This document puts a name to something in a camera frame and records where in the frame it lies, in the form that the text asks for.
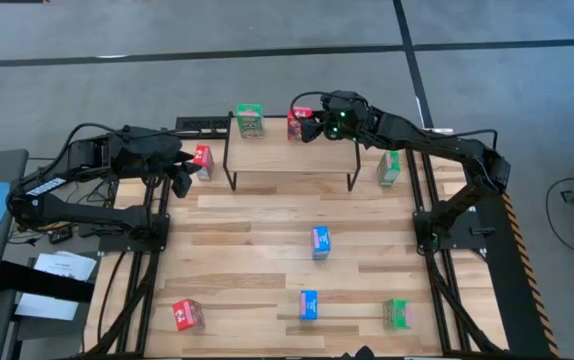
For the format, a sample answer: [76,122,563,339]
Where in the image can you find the green Apple Jacks cereal box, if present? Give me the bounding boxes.
[235,103,266,140]
[382,298,413,331]
[376,149,402,187]

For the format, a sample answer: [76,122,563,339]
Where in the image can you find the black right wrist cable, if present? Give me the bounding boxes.
[290,90,328,114]

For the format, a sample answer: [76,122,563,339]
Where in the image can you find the black perforated strip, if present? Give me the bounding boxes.
[175,114,288,131]

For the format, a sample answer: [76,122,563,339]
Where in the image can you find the red Froot Loops cereal box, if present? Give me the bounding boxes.
[171,298,207,334]
[192,144,216,182]
[286,106,314,142]

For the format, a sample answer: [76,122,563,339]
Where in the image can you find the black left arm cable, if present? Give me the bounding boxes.
[56,122,121,169]

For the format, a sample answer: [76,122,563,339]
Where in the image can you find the blue Rice Krispies cereal box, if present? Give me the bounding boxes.
[310,224,332,261]
[299,289,320,322]

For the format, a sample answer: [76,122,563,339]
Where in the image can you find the black hazard-striped floor mat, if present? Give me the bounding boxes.
[456,143,561,359]

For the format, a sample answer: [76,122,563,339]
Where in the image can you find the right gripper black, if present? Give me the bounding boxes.
[300,89,372,144]

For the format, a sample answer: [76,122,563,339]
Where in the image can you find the white paper sheet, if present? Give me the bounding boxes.
[33,251,98,282]
[14,293,79,322]

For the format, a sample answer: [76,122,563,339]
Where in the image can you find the wooden shelf with black legs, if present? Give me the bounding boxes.
[222,112,362,194]

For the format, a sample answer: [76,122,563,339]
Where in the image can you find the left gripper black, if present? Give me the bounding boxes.
[116,125,202,199]

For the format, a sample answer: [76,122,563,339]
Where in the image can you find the black bar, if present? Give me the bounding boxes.
[0,260,96,304]

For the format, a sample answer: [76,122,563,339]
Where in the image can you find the black aluminium table frame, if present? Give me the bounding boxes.
[69,127,511,360]

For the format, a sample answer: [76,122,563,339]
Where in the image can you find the black power adapter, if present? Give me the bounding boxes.
[48,226,74,245]

